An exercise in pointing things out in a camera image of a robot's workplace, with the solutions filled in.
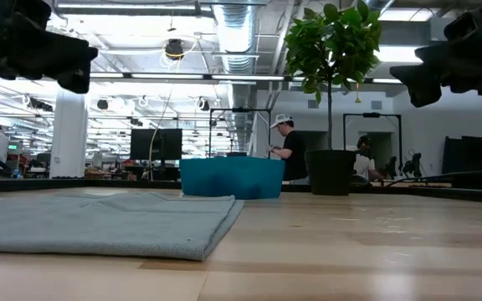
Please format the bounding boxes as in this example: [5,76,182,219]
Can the grey cloth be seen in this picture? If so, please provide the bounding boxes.
[0,191,246,263]

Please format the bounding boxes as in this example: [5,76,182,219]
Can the blue plastic tupperware container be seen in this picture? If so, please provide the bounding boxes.
[179,156,286,201]

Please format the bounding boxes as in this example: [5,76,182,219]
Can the white building column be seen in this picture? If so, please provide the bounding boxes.
[49,87,90,180]

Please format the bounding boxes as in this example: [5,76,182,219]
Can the black cabinet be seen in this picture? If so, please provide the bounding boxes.
[441,134,482,190]

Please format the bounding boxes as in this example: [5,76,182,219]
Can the black monitor back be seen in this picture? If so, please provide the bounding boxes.
[129,127,183,162]

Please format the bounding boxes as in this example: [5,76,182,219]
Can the green plant in black pot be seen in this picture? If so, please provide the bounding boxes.
[283,0,383,196]

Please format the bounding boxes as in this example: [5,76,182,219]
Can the black rig frame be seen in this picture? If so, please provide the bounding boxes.
[208,107,273,159]
[341,111,403,181]

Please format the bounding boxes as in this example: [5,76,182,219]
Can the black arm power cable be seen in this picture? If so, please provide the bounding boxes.
[385,168,482,187]

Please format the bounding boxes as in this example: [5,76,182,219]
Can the black overhead camera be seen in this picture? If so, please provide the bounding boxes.
[163,38,186,60]

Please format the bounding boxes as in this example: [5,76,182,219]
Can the black aluminium table frame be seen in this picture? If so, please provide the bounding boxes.
[0,176,482,206]

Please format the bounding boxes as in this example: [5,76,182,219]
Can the silver ventilation duct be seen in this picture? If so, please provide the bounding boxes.
[211,0,267,156]

